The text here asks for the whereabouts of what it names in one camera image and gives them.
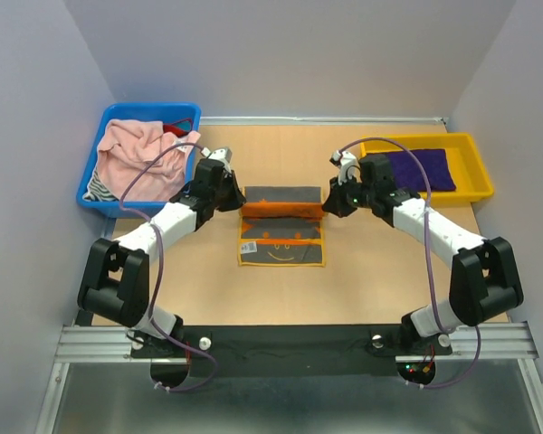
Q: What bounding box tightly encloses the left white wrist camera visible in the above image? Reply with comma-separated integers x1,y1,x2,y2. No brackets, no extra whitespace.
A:
201,146,233,173

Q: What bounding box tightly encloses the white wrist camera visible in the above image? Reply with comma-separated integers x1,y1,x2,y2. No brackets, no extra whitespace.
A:
330,150,358,185
201,146,233,173

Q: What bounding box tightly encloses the pink towel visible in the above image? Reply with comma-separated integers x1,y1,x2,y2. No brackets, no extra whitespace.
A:
94,119,200,202

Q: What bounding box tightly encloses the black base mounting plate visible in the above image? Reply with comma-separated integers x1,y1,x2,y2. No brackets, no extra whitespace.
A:
129,324,452,378

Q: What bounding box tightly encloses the blue plastic bin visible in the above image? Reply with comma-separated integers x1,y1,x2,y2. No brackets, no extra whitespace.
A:
76,101,202,219

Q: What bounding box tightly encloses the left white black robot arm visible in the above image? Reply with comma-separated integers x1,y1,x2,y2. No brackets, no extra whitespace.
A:
77,148,245,356

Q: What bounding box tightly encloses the orange towel with grey spots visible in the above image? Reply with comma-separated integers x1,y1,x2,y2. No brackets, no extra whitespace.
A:
237,186,326,267

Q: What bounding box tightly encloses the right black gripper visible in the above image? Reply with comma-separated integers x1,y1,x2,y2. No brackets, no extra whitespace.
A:
325,171,376,218

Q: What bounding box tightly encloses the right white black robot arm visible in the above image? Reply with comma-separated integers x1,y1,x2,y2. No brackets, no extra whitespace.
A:
322,151,524,353

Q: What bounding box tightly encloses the grey white striped towel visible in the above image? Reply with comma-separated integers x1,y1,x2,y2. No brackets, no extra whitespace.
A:
81,170,118,202

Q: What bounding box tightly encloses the purple towel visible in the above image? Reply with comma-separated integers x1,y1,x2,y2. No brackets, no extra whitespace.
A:
384,147,457,193

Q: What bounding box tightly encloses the red teal towel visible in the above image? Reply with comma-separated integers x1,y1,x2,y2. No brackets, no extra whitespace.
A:
162,118,194,137

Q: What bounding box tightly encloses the yellow plastic tray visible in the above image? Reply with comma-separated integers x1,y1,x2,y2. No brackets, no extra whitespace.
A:
386,133,494,207

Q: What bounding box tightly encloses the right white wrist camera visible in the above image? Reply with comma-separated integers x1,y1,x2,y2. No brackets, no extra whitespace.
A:
330,150,358,185

